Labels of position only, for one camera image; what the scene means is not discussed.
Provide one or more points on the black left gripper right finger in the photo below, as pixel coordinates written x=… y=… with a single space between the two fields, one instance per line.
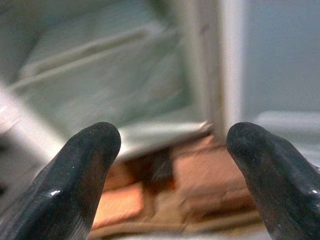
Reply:
x=282 y=185

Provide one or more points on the white open fridge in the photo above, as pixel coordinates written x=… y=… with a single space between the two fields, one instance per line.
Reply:
x=125 y=87

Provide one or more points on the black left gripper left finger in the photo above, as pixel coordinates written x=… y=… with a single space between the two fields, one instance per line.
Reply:
x=67 y=190

